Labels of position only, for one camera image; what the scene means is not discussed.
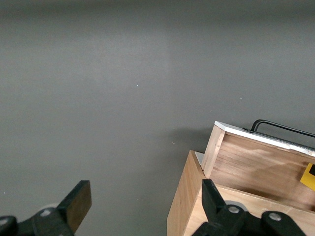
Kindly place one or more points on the dark grey table cloth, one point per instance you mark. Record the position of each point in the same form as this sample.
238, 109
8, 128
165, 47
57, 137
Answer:
98, 86

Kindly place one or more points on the yellow cube block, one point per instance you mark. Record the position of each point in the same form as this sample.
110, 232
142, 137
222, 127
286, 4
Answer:
306, 180

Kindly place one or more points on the white-fronted wooden drawer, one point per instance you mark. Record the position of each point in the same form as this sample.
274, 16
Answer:
258, 167

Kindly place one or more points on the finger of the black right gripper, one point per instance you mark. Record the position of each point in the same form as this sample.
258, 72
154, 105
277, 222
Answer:
312, 170

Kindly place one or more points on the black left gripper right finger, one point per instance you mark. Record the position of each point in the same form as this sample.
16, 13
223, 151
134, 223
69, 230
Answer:
221, 221

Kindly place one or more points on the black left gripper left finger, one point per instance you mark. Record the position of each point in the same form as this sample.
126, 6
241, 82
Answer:
73, 206

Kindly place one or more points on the wooden drawer cabinet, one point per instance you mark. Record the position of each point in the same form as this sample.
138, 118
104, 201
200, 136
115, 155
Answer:
187, 196

